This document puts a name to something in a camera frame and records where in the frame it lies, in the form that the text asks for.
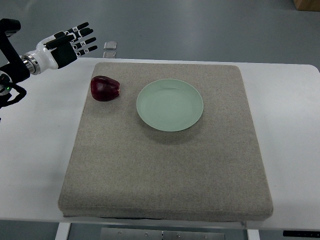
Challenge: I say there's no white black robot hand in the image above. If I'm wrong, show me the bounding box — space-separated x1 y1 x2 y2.
21 22 98 75

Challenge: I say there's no black control panel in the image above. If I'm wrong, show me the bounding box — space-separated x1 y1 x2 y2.
283 230 320 238

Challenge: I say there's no dark red apple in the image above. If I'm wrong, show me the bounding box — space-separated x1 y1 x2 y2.
90 75 120 102

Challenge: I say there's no beige fabric cushion mat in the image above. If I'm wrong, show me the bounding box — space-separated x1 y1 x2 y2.
58 62 273 222

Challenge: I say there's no black cable loop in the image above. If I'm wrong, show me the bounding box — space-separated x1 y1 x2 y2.
0 83 28 109

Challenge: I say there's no metal table frame crossbar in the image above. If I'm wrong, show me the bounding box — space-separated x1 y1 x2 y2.
99 227 226 240

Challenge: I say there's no light green plate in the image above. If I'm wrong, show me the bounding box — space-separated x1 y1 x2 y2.
136 79 204 132

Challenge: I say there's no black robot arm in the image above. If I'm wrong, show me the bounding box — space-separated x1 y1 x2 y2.
0 18 30 83

